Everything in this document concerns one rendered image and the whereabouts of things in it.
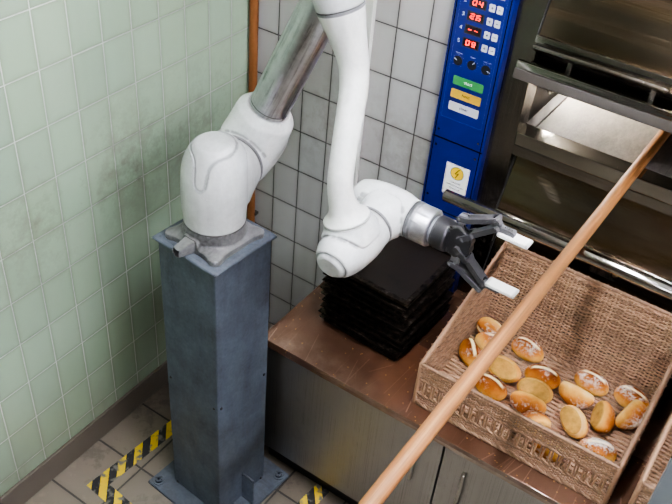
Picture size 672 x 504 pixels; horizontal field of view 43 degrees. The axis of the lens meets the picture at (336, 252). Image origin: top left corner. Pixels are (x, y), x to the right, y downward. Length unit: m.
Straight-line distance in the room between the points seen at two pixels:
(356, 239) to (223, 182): 0.37
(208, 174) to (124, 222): 0.66
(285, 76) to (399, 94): 0.56
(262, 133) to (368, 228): 0.43
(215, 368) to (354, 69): 0.91
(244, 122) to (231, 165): 0.16
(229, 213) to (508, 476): 0.96
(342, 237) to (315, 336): 0.76
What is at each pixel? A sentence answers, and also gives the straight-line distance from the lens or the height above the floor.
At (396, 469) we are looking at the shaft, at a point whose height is 1.20.
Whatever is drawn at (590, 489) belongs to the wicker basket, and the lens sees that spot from 2.25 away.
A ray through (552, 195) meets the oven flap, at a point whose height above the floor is 1.03.
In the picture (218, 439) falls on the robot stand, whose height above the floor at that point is 0.38.
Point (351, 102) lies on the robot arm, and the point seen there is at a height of 1.47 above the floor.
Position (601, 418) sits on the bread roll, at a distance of 2.37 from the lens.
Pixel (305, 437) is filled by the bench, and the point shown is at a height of 0.25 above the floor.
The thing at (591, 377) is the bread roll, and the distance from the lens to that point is 2.47.
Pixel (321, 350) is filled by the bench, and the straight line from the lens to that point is 2.45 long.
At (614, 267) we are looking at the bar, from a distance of 1.97.
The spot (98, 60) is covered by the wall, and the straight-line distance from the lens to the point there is 2.28.
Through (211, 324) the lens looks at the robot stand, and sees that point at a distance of 2.17.
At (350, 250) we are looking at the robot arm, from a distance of 1.77.
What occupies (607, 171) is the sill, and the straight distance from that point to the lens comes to 2.30.
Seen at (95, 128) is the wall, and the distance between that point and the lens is 2.35.
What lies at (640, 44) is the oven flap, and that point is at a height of 1.51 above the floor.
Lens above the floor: 2.32
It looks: 39 degrees down
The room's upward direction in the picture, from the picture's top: 5 degrees clockwise
